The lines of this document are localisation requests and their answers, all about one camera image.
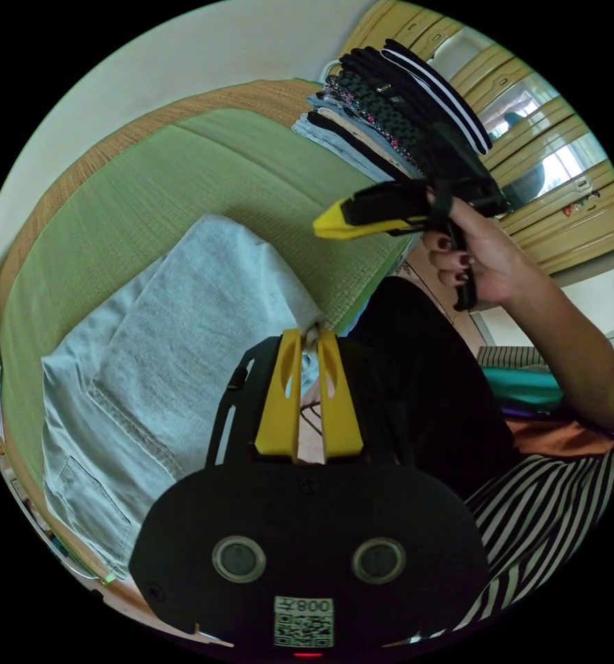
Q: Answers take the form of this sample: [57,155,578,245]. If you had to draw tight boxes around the light blue jeans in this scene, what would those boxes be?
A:
[39,214,328,581]

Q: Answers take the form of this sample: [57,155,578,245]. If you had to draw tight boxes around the person's right forearm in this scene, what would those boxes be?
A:
[501,272,614,432]

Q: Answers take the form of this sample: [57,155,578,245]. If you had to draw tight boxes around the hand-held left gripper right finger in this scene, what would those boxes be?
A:
[317,331,364,465]

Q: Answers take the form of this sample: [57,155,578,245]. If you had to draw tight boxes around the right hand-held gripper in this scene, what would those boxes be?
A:
[313,126,511,312]

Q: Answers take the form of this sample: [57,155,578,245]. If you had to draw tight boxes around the yellow cupboard with mirror doors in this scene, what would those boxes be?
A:
[337,0,614,277]

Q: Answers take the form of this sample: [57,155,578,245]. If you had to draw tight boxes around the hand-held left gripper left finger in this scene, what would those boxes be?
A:
[254,329,304,465]

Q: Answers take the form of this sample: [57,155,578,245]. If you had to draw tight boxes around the pile of clothes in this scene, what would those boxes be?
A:
[291,39,494,183]

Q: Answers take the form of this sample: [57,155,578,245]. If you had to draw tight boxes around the person's right hand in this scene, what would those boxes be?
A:
[422,192,550,306]

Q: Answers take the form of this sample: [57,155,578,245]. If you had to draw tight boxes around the bed with green woven mat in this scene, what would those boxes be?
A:
[0,77,427,590]

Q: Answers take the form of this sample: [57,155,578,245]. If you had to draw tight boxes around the person's body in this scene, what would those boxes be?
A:
[346,276,614,649]

